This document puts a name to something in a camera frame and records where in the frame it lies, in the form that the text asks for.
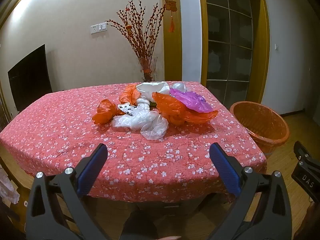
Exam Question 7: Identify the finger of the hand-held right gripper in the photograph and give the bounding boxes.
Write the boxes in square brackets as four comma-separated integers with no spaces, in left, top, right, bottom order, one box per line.
[294,141,320,171]

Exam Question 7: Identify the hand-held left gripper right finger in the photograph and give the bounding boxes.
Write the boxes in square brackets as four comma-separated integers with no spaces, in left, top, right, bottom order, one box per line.
[200,142,293,240]

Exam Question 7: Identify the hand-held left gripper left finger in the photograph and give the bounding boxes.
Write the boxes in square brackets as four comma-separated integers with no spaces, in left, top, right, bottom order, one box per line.
[25,143,121,240]

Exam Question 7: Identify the orange plastic basket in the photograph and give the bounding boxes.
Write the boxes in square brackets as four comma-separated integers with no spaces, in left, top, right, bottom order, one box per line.
[229,101,290,153]

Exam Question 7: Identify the translucent white plastic bag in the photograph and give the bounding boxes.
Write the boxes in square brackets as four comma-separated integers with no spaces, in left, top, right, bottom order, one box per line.
[111,97,169,140]

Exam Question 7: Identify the purple plastic bag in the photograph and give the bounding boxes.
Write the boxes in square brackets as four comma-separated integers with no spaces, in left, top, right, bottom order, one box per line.
[170,88,213,113]

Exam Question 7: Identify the clear plastic bag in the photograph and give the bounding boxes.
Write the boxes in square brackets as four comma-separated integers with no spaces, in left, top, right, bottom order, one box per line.
[171,82,187,95]

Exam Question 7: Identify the pink floral tablecloth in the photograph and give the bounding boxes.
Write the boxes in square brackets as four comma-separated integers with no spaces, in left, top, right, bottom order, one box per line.
[0,81,267,203]

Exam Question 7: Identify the small orange plastic bag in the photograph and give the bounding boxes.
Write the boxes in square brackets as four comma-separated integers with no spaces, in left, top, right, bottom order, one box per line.
[92,99,125,125]

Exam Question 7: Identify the wooden chair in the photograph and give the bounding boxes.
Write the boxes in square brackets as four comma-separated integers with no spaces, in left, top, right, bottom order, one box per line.
[0,146,75,240]

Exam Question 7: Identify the large orange plastic bag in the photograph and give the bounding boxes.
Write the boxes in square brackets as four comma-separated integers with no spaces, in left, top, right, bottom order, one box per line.
[152,92,219,125]

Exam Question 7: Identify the crumpled orange plastic bag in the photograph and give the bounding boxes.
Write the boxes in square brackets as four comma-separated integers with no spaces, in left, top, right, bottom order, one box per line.
[119,84,142,105]

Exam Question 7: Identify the opaque white plastic bag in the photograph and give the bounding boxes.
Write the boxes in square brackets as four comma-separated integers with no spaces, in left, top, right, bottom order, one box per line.
[136,81,170,103]

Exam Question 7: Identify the black television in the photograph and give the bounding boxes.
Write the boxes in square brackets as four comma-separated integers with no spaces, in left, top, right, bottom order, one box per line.
[7,44,53,112]

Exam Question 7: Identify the glass vase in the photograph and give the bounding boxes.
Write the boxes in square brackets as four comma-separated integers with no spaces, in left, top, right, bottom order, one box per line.
[138,57,158,82]

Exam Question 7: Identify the frosted glass sliding door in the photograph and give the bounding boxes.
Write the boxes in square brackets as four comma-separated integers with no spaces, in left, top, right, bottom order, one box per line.
[205,0,254,105]

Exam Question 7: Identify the red berry branches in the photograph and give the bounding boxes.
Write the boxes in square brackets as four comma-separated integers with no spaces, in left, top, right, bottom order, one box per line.
[105,0,167,67]

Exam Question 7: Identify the red hanging tassel ornament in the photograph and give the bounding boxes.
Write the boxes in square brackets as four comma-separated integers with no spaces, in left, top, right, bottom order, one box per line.
[164,0,178,33]

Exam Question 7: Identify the wooden door frame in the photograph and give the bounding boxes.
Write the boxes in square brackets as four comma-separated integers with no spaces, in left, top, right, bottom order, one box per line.
[197,0,271,114]

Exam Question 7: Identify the wooden wall trim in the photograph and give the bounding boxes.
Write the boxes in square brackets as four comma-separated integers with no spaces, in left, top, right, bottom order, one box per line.
[161,0,182,82]

